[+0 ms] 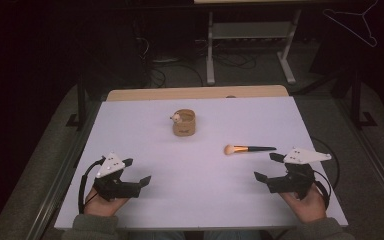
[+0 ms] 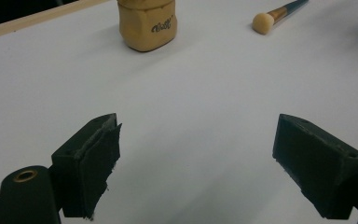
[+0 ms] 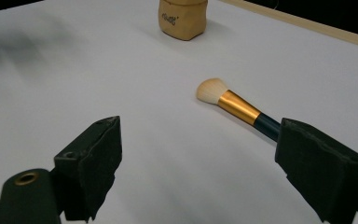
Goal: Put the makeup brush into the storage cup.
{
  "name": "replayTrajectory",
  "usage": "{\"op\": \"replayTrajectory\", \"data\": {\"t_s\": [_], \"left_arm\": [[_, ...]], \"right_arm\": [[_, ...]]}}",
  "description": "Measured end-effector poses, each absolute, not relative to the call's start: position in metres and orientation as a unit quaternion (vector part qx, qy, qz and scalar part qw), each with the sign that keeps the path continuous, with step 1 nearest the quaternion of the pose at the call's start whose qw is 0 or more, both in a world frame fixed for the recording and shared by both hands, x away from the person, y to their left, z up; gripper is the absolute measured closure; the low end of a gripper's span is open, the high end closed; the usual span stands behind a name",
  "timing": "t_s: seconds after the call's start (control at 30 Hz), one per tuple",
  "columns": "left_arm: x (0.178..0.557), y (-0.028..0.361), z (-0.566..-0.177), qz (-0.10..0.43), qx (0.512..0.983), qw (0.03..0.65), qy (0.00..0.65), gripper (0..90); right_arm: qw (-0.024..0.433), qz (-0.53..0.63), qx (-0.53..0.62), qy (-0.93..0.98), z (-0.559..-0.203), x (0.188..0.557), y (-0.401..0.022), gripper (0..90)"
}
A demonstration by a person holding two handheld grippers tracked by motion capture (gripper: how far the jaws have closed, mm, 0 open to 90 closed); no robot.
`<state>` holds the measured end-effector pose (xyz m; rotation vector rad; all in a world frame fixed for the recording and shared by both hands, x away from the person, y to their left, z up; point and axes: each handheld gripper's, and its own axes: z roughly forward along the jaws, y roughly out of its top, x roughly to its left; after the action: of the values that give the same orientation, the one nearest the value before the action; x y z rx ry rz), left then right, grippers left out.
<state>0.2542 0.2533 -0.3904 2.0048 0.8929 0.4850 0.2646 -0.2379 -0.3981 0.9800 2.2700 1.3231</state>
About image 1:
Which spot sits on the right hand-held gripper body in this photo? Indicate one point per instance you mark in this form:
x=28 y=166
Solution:
x=291 y=183

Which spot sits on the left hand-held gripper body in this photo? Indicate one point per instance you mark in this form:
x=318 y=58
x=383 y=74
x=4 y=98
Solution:
x=113 y=188

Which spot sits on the person's left hand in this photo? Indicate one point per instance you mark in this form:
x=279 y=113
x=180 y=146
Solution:
x=100 y=207

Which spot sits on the person's right hand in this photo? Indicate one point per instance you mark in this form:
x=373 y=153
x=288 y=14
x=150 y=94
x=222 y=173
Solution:
x=310 y=208

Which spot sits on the tan wooden holder with figurine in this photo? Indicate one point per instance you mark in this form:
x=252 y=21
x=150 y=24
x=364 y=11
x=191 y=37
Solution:
x=184 y=126

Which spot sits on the black metal stand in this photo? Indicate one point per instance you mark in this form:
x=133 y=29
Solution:
x=81 y=106
x=356 y=100

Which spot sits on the light wooden board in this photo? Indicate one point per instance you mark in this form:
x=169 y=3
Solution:
x=196 y=92

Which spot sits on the white metal desk frame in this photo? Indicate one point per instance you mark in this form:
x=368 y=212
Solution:
x=246 y=30

